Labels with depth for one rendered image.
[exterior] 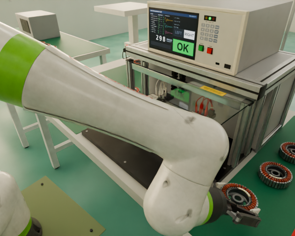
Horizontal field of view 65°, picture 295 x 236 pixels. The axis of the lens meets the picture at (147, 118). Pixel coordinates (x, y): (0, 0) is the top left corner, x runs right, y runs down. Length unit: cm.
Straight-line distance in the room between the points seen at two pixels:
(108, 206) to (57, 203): 92
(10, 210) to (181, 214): 44
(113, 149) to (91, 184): 96
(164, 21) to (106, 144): 58
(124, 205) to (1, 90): 149
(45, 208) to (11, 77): 60
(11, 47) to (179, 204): 36
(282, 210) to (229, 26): 63
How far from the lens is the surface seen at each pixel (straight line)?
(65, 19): 577
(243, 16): 82
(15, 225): 74
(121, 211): 176
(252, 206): 77
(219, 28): 87
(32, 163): 232
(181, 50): 98
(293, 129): 136
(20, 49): 40
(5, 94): 41
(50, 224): 87
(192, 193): 43
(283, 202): 97
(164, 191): 43
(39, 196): 96
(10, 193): 69
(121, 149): 103
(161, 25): 103
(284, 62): 107
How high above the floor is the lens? 143
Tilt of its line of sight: 33 degrees down
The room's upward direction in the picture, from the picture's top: 1 degrees counter-clockwise
